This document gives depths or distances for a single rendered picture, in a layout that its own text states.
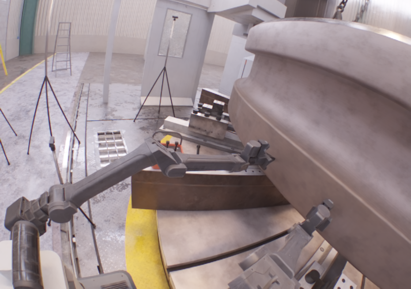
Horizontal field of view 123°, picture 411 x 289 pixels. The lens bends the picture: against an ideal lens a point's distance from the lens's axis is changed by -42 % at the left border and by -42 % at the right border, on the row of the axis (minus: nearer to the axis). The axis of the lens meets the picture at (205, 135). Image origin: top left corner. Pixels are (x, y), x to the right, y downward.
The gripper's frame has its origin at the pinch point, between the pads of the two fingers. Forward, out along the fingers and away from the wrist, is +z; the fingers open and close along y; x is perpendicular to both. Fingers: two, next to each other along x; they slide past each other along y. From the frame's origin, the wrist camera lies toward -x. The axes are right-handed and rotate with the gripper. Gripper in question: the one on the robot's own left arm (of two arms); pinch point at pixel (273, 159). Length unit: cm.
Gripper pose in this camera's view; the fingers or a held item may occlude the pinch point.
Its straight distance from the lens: 105.5
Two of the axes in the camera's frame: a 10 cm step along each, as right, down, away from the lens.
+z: 9.2, 0.4, 3.9
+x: -2.2, 8.7, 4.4
